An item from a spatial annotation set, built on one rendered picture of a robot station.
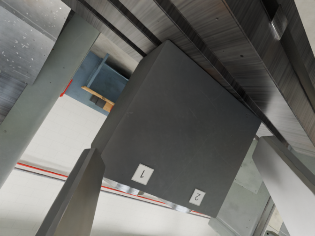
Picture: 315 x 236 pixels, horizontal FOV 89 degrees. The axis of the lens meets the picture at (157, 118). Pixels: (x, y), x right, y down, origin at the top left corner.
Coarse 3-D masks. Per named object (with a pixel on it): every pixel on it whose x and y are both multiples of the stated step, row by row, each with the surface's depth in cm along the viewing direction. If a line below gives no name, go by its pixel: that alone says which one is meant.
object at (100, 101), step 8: (104, 64) 340; (96, 72) 331; (112, 72) 369; (88, 80) 385; (120, 80) 405; (88, 88) 327; (96, 96) 367; (96, 104) 367; (104, 104) 377; (112, 104) 359
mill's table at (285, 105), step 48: (96, 0) 21; (144, 0) 16; (192, 0) 14; (240, 0) 13; (288, 0) 16; (144, 48) 26; (192, 48) 20; (240, 48) 16; (288, 48) 18; (240, 96) 25; (288, 96) 20; (288, 144) 36
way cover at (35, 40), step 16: (0, 0) 34; (16, 0) 34; (32, 0) 34; (0, 16) 36; (16, 16) 37; (32, 16) 37; (48, 16) 37; (64, 16) 37; (0, 32) 38; (16, 32) 38; (32, 32) 39; (48, 32) 39; (0, 48) 39; (16, 48) 40; (32, 48) 41; (48, 48) 41; (0, 64) 41; (16, 64) 42; (32, 64) 42; (32, 80) 45
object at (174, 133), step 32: (160, 64) 20; (192, 64) 22; (128, 96) 22; (160, 96) 20; (192, 96) 22; (224, 96) 24; (128, 128) 19; (160, 128) 21; (192, 128) 23; (224, 128) 25; (256, 128) 28; (128, 160) 20; (160, 160) 21; (192, 160) 23; (224, 160) 26; (128, 192) 22; (160, 192) 22; (192, 192) 24; (224, 192) 26
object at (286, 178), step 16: (272, 144) 9; (256, 160) 10; (272, 160) 8; (288, 160) 8; (272, 176) 9; (288, 176) 7; (304, 176) 7; (272, 192) 9; (288, 192) 8; (304, 192) 7; (288, 208) 8; (304, 208) 7; (288, 224) 8; (304, 224) 7
